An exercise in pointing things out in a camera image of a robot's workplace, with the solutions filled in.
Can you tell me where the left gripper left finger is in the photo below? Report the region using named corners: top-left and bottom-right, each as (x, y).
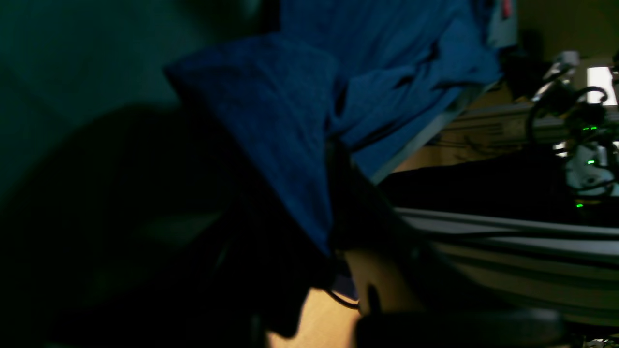
top-left (1, 105), bottom-right (334, 348)

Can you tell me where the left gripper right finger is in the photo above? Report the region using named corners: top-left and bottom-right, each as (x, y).
top-left (329, 141), bottom-right (566, 348)

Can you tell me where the blue t-shirt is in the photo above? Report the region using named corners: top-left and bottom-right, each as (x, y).
top-left (164, 0), bottom-right (501, 255)

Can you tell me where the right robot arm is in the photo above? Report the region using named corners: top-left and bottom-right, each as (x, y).
top-left (525, 51), bottom-right (618, 208)

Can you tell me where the light blue table cloth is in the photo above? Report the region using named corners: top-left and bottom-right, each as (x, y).
top-left (1, 0), bottom-right (278, 219)

